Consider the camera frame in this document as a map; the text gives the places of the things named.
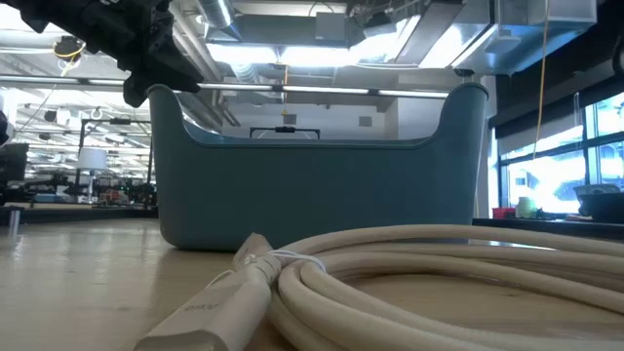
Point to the blue plastic bin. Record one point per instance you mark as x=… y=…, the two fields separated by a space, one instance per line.
x=317 y=195

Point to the small red box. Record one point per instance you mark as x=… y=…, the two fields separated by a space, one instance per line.
x=503 y=213

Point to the white floor lamp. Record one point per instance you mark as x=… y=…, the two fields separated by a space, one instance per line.
x=91 y=158

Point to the tall black rig frame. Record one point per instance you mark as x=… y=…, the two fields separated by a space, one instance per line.
x=117 y=121

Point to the low black rig frame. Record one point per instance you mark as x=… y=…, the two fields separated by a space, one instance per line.
x=283 y=129

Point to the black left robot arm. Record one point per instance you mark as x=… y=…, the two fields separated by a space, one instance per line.
x=24 y=7

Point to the black table frame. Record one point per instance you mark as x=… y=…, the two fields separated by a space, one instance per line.
x=560 y=228

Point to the black background screen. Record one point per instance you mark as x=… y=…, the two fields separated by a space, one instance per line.
x=12 y=163

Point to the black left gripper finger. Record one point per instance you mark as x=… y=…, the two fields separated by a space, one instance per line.
x=175 y=68
x=136 y=90

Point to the pale green jar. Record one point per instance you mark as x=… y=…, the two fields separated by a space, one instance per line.
x=525 y=208

